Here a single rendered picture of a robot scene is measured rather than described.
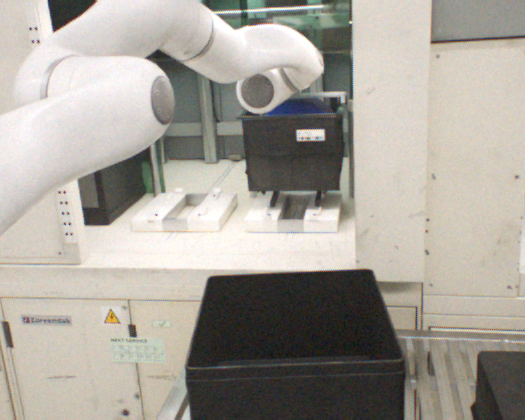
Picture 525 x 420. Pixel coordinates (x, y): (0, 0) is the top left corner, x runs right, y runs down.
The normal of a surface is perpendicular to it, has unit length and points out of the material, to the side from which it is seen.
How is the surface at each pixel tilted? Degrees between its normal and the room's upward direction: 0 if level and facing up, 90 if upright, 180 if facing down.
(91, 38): 112
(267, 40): 51
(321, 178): 95
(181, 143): 90
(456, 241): 90
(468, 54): 90
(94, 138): 102
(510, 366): 0
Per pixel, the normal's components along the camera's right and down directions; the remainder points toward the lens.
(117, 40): 0.25, 0.76
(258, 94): -0.24, 0.31
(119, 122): 0.41, 0.44
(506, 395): -0.06, -0.95
